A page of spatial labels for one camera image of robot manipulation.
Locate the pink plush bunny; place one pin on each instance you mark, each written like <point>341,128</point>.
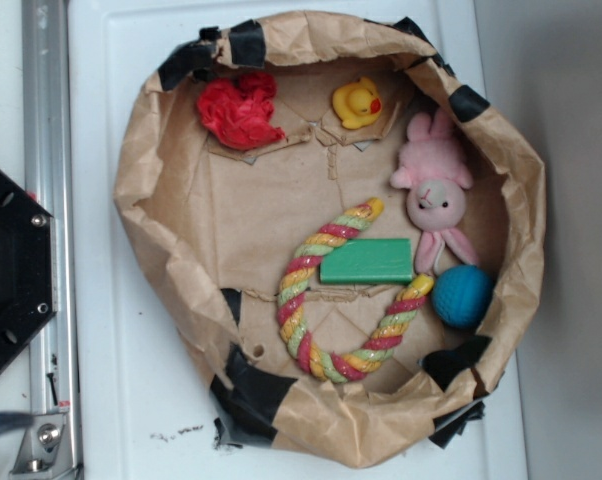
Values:
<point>432,168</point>

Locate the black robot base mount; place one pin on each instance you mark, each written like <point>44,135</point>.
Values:
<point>26,276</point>

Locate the green rectangular block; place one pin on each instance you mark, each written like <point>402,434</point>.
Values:
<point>370,262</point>

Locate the brown paper bag container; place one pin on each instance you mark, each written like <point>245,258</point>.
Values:
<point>214,228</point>

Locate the metal corner bracket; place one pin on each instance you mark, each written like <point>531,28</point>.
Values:
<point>45,451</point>

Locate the yellow rubber duck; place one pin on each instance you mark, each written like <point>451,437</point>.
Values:
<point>357,104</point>

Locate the crumpled red paper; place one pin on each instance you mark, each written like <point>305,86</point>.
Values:
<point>238,111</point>

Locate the multicolour rope ring toy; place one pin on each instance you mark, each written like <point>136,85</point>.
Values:
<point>293,329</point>

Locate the aluminium extrusion rail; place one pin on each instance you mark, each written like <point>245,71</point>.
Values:
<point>53,353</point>

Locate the blue ball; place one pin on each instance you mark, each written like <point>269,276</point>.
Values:
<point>462,295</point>

